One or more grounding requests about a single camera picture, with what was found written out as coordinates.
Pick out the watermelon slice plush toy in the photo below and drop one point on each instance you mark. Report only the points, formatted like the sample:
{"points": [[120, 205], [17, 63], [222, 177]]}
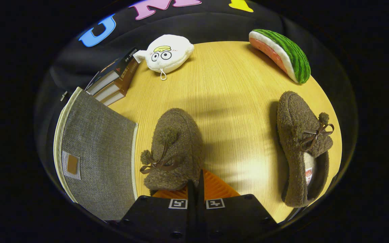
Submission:
{"points": [[292, 54]]}

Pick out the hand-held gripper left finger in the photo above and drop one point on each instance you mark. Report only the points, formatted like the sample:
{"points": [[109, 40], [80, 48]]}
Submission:
{"points": [[157, 216]]}

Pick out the black backdrop cloth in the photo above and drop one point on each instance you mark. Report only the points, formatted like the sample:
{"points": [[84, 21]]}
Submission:
{"points": [[214, 23]]}

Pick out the white plush toy with face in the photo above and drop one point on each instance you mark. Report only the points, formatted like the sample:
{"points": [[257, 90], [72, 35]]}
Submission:
{"points": [[174, 57]]}

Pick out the brown cover book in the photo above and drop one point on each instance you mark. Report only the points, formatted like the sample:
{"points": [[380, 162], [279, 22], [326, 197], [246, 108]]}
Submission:
{"points": [[122, 81], [113, 98]]}

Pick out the black cover book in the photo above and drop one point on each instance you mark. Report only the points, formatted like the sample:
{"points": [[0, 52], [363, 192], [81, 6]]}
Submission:
{"points": [[123, 64]]}

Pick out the grey fabric storage box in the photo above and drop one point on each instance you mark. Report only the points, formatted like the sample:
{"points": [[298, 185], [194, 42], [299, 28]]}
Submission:
{"points": [[100, 152]]}

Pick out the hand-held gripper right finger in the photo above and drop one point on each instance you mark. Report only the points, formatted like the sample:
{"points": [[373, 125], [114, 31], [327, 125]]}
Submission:
{"points": [[235, 216]]}

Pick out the white clothes peg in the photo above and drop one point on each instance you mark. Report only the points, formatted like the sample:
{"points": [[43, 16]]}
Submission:
{"points": [[63, 96]]}

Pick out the brown fuzzy slipper shoe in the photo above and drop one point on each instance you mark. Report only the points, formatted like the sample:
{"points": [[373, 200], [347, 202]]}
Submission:
{"points": [[181, 135], [292, 128]]}

